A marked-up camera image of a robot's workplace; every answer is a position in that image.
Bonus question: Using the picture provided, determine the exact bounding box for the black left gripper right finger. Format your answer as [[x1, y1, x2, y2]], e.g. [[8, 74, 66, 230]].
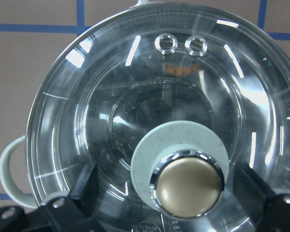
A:
[[233, 163, 290, 232]]

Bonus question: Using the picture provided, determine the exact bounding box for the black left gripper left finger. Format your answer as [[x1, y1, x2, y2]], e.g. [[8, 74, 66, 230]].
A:
[[41, 163, 98, 232]]

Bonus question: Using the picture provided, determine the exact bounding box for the glass pot lid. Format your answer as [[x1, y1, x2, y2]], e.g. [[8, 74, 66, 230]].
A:
[[26, 3, 290, 232]]

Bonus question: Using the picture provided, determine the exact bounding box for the pale green cooking pot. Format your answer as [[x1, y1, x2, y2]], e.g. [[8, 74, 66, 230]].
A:
[[0, 135, 39, 209]]

